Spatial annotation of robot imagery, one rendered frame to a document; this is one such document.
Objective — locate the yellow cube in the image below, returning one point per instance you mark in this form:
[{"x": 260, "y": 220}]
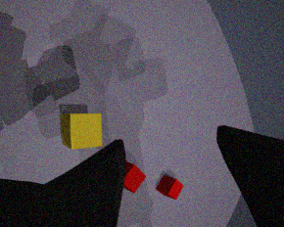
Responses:
[{"x": 82, "y": 130}]

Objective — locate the red cube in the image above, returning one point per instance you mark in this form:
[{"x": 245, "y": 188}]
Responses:
[
  {"x": 170, "y": 187},
  {"x": 133, "y": 177}
]

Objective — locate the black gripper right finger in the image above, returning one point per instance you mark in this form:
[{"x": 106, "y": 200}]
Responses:
[{"x": 257, "y": 164}]

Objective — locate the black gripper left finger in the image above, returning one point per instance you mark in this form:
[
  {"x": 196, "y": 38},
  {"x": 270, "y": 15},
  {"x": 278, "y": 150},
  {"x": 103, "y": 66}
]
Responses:
[{"x": 86, "y": 196}]

